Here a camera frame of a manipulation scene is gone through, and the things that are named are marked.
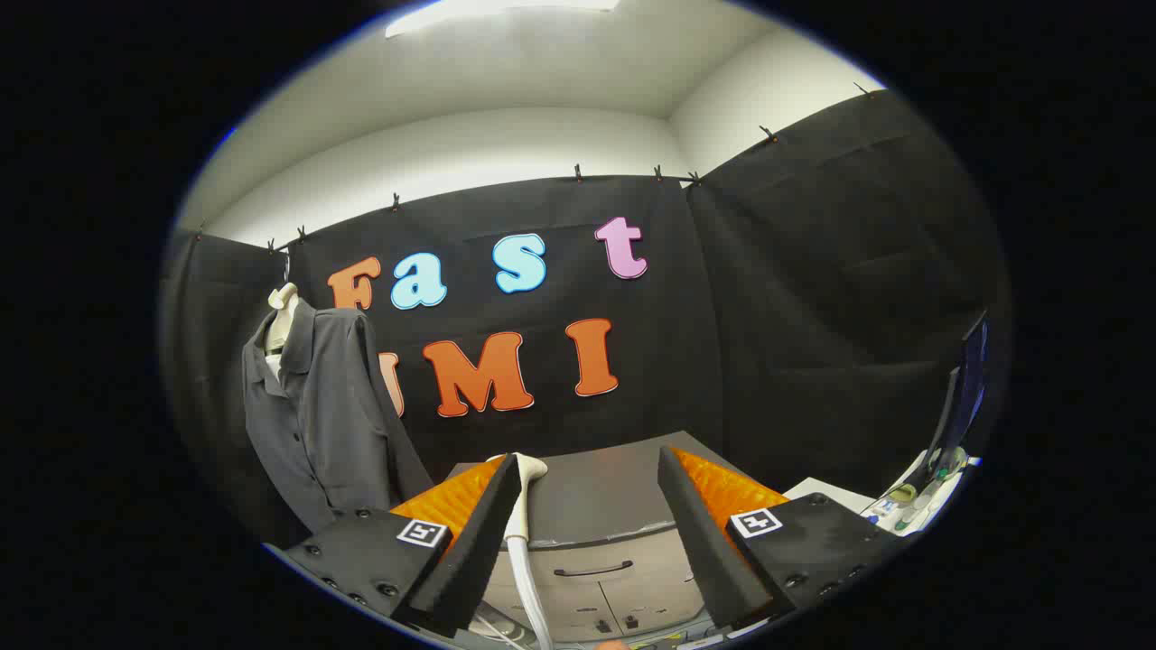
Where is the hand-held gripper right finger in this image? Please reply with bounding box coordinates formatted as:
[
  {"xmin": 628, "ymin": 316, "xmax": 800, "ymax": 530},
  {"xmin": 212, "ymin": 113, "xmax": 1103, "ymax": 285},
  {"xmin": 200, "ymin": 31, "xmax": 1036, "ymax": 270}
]
[{"xmin": 657, "ymin": 445, "xmax": 904, "ymax": 633}]

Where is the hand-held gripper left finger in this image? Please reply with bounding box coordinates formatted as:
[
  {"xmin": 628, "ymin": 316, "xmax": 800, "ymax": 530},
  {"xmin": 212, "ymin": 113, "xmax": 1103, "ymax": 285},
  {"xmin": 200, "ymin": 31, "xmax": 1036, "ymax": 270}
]
[{"xmin": 283, "ymin": 454, "xmax": 523, "ymax": 638}]

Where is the grey button shirt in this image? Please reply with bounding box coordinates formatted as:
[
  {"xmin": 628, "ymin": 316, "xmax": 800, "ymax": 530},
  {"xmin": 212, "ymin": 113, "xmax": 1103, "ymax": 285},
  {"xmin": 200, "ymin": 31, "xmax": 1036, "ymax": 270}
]
[{"xmin": 242, "ymin": 298, "xmax": 436, "ymax": 535}]

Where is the grey cabinet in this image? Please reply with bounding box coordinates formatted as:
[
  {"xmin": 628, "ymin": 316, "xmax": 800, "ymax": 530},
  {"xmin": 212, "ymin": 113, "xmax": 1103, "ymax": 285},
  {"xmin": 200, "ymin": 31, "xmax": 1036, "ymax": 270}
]
[{"xmin": 447, "ymin": 431, "xmax": 796, "ymax": 645}]

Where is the cluttered white side table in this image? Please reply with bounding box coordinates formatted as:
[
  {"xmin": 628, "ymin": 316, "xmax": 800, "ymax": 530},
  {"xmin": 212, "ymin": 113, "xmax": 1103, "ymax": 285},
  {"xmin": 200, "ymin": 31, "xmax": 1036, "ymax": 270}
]
[{"xmin": 784, "ymin": 447, "xmax": 983, "ymax": 540}]

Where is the black backdrop cloth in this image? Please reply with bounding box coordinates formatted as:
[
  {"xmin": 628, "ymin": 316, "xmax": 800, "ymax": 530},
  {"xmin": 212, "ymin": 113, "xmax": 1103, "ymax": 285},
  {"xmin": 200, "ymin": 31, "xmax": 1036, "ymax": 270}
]
[{"xmin": 161, "ymin": 90, "xmax": 1012, "ymax": 553}]

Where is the white mannequin torso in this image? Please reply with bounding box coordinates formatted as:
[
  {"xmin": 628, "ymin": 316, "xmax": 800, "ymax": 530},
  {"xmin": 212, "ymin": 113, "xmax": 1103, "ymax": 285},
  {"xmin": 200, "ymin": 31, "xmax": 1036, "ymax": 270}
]
[{"xmin": 265, "ymin": 283, "xmax": 301, "ymax": 382}]

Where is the dark computer monitor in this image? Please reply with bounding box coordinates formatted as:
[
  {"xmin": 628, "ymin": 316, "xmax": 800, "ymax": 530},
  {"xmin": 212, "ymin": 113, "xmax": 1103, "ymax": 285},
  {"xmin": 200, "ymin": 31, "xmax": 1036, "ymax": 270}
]
[{"xmin": 928, "ymin": 311, "xmax": 991, "ymax": 481}]

